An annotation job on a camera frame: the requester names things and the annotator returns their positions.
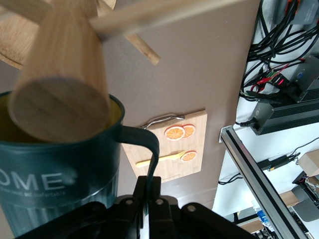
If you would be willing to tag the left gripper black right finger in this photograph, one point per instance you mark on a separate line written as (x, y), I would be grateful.
(160, 214)

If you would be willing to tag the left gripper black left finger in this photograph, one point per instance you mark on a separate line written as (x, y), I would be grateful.
(135, 214)

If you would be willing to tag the teal cup yellow inside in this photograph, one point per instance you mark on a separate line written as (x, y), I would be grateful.
(62, 161)

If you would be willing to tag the wooden mug rack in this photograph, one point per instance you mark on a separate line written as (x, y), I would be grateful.
(64, 69)

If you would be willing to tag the yellow plastic fork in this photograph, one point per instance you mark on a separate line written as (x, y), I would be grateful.
(169, 157)

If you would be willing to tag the orange slice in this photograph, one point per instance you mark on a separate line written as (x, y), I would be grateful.
(189, 156)
(190, 130)
(174, 132)

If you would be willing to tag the black power adapter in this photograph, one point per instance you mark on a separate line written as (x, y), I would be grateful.
(271, 164)

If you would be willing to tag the brown cardboard box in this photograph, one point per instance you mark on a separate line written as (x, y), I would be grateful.
(310, 164)

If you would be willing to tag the black finned power supply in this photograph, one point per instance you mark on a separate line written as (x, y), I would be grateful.
(286, 117)

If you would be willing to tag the aluminium camera post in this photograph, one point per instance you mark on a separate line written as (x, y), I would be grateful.
(254, 174)

